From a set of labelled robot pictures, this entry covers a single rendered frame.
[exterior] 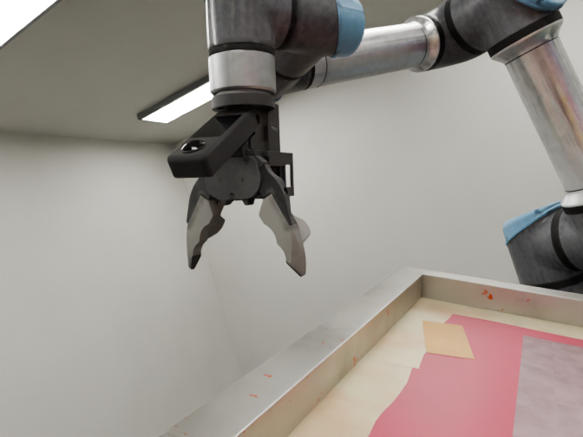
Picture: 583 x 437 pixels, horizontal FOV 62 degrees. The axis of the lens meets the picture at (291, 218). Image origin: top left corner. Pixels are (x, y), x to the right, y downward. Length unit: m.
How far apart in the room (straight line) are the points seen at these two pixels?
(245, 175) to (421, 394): 0.28
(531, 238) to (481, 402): 0.56
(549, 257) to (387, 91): 3.63
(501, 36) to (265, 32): 0.44
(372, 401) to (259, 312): 4.77
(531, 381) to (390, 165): 3.96
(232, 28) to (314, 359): 0.34
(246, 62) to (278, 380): 0.33
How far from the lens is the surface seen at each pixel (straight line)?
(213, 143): 0.48
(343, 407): 0.41
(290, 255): 0.51
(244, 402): 0.34
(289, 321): 5.03
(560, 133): 0.89
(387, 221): 4.45
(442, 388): 0.47
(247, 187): 0.52
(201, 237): 0.57
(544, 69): 0.88
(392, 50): 0.84
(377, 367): 0.49
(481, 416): 0.44
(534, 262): 0.98
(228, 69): 0.54
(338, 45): 0.62
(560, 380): 0.55
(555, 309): 0.73
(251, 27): 0.55
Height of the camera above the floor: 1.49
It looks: 3 degrees up
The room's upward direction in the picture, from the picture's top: 17 degrees counter-clockwise
